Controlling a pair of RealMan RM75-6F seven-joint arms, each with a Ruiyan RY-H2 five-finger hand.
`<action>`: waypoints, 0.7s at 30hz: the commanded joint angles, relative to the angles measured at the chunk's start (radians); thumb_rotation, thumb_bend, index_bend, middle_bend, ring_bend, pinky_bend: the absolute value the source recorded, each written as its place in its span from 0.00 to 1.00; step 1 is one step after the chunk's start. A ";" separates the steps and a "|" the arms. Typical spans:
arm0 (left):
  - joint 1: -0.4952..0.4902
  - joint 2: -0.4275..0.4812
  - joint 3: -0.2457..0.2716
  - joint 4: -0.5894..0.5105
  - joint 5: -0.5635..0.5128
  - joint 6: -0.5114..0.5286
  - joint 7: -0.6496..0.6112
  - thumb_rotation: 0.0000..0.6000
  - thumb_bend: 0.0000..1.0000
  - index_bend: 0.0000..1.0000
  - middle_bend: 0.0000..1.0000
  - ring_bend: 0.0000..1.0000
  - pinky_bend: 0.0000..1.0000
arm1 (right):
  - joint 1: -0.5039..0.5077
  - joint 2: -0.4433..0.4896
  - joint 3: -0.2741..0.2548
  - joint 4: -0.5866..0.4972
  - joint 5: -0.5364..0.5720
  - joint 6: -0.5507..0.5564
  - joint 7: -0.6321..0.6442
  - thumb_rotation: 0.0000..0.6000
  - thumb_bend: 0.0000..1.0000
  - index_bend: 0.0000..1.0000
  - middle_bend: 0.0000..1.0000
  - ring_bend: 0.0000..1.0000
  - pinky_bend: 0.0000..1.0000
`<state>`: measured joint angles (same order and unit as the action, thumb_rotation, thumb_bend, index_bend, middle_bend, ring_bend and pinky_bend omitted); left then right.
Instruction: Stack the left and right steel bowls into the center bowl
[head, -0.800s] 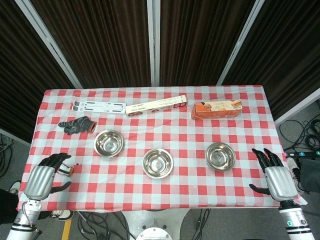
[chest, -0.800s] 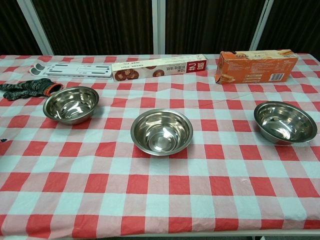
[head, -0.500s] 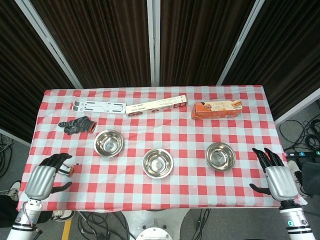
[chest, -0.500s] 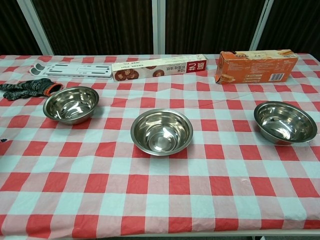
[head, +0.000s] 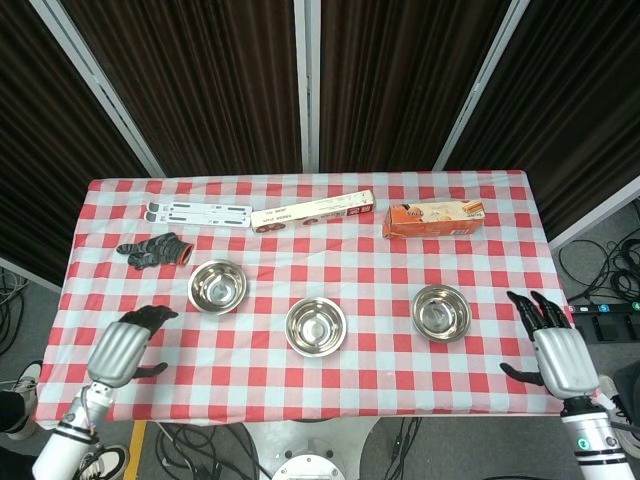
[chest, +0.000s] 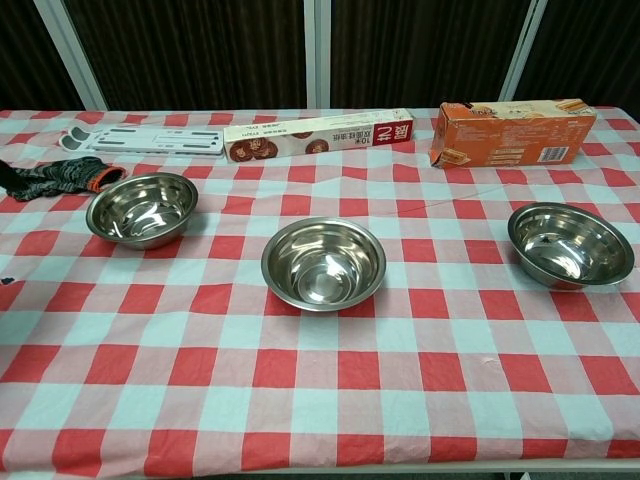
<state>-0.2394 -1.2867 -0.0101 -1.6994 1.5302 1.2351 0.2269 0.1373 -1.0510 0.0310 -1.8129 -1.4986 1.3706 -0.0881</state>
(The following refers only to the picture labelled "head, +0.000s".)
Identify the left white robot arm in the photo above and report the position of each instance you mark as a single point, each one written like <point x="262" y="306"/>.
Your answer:
<point x="65" y="445"/>

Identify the grey metal partition post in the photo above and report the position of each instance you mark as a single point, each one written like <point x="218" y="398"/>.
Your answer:
<point x="484" y="75"/>
<point x="102" y="90"/>
<point x="307" y="85"/>

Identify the red white checkered tablecloth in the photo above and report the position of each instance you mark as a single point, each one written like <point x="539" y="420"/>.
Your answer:
<point x="350" y="390"/>

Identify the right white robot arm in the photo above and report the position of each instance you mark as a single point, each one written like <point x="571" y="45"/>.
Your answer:
<point x="595" y="440"/>

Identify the white black sneaker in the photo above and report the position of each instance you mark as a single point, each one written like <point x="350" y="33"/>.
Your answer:
<point x="105" y="462"/>
<point x="617" y="410"/>
<point x="25" y="395"/>

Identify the long baking paper box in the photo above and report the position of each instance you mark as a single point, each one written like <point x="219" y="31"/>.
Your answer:
<point x="310" y="212"/>

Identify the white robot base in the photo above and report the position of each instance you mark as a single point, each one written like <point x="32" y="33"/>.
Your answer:
<point x="312" y="465"/>

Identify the dark corrugated partition panel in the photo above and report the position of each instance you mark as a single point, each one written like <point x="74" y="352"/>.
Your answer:
<point x="45" y="150"/>
<point x="400" y="75"/>
<point x="200" y="75"/>
<point x="575" y="100"/>

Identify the grey metal partition rail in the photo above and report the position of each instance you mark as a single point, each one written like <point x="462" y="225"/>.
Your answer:
<point x="30" y="274"/>
<point x="595" y="215"/>

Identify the steel bowl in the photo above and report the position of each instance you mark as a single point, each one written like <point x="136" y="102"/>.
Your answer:
<point x="441" y="313"/>
<point x="217" y="287"/>
<point x="316" y="327"/>

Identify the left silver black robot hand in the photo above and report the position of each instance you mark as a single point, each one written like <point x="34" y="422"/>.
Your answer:
<point x="117" y="347"/>

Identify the orange biscuit box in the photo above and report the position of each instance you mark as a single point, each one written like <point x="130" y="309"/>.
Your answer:
<point x="430" y="222"/>

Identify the grey knit work glove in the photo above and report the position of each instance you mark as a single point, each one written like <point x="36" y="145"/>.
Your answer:
<point x="155" y="250"/>

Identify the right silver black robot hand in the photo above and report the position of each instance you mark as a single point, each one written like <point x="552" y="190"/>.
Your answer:
<point x="565" y="355"/>

